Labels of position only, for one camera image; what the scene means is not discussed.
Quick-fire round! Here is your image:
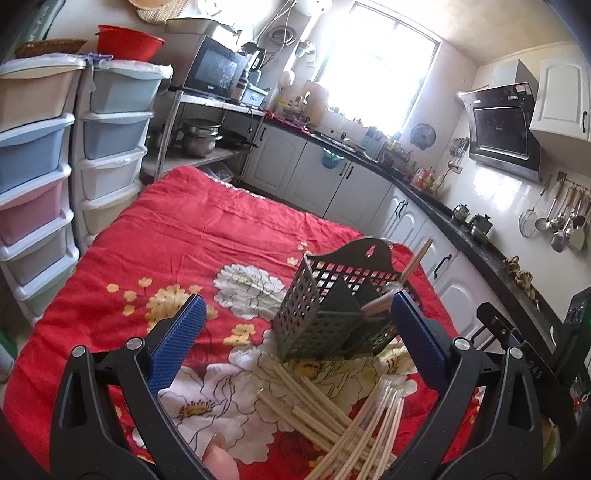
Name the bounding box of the black range hood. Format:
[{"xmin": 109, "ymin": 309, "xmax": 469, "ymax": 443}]
[{"xmin": 459, "ymin": 60, "xmax": 544, "ymax": 183}]

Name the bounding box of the small blue storage box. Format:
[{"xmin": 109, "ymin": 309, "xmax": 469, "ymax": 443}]
[{"xmin": 242, "ymin": 84, "xmax": 269, "ymax": 106}]

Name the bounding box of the person's left hand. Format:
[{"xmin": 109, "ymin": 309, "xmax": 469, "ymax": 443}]
[{"xmin": 202, "ymin": 442, "xmax": 242, "ymax": 480}]

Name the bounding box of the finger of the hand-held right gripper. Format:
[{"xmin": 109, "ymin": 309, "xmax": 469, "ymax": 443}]
[{"xmin": 475, "ymin": 301, "xmax": 532, "ymax": 356}]

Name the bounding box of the white wall cabinet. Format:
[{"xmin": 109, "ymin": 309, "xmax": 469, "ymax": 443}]
[{"xmin": 530, "ymin": 41, "xmax": 591, "ymax": 141}]

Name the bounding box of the pile of bamboo chopsticks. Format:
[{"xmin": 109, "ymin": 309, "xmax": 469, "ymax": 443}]
[{"xmin": 256, "ymin": 364, "xmax": 407, "ymax": 480}]

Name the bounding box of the white water heater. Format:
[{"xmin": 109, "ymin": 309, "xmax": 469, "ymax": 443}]
[{"xmin": 295, "ymin": 0, "xmax": 333, "ymax": 17}]

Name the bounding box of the cardboard box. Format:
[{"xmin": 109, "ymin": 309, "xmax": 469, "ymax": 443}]
[{"xmin": 164, "ymin": 17, "xmax": 242, "ymax": 48}]

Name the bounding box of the wicker basket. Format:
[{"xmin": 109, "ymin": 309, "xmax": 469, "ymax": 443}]
[{"xmin": 14, "ymin": 39, "xmax": 88, "ymax": 59}]

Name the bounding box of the bright kitchen window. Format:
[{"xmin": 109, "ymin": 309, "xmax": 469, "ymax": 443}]
[{"xmin": 318, "ymin": 0, "xmax": 441, "ymax": 137}]

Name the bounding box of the small grey fan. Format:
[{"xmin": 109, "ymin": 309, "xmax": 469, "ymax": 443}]
[{"xmin": 410, "ymin": 123, "xmax": 437, "ymax": 149}]

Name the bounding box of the stainless steel pot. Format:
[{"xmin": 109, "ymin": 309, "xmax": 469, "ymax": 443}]
[{"xmin": 178, "ymin": 119, "xmax": 223, "ymax": 158}]

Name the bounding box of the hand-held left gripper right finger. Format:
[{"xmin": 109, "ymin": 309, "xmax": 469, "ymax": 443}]
[{"xmin": 385, "ymin": 290, "xmax": 548, "ymax": 480}]

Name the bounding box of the black perforated utensil holder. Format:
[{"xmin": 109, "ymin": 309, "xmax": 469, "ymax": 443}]
[{"xmin": 272, "ymin": 235, "xmax": 423, "ymax": 361}]

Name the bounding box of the metal kitchen rack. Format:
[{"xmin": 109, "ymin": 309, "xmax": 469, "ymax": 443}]
[{"xmin": 141, "ymin": 85, "xmax": 269, "ymax": 185}]

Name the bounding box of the woven bamboo tray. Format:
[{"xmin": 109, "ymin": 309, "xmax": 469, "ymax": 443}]
[{"xmin": 128, "ymin": 0, "xmax": 190, "ymax": 24}]

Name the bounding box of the pastel plastic drawer tower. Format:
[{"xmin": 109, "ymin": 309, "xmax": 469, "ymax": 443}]
[
  {"xmin": 76, "ymin": 60, "xmax": 174, "ymax": 252},
  {"xmin": 0, "ymin": 53, "xmax": 88, "ymax": 326}
]

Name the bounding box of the red floral blanket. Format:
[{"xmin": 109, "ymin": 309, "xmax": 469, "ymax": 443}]
[{"xmin": 2, "ymin": 165, "xmax": 490, "ymax": 480}]

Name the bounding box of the chopstick pair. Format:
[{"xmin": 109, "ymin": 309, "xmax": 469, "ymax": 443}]
[
  {"xmin": 397, "ymin": 237, "xmax": 435, "ymax": 287},
  {"xmin": 360, "ymin": 295, "xmax": 394, "ymax": 317}
]

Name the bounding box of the black frying pan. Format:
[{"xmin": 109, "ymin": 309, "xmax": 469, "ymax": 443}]
[{"xmin": 216, "ymin": 131, "xmax": 260, "ymax": 151}]

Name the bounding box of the row of hanging metal utensils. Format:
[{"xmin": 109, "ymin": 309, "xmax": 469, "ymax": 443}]
[{"xmin": 536, "ymin": 173, "xmax": 591, "ymax": 254}]

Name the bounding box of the dark metal kettle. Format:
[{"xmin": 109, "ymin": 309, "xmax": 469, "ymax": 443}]
[{"xmin": 468, "ymin": 213, "xmax": 494, "ymax": 239}]

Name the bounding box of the hanging mesh strainer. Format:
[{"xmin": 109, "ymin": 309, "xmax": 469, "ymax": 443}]
[{"xmin": 519, "ymin": 178, "xmax": 552, "ymax": 237}]

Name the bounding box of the red plastic basin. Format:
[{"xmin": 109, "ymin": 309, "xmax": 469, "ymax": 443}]
[{"xmin": 95, "ymin": 25, "xmax": 166, "ymax": 63}]

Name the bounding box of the ginger root pile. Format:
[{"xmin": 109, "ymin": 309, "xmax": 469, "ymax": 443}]
[{"xmin": 503, "ymin": 256, "xmax": 539, "ymax": 302}]

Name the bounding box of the black microwave oven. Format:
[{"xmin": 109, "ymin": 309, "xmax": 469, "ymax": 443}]
[{"xmin": 184, "ymin": 36, "xmax": 250, "ymax": 103}]

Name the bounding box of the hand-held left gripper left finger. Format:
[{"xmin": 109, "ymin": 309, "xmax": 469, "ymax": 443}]
[{"xmin": 48, "ymin": 293, "xmax": 215, "ymax": 480}]

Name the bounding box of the cluster of condiment bottles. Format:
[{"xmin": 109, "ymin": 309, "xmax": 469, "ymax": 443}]
[{"xmin": 383, "ymin": 138, "xmax": 440, "ymax": 191}]

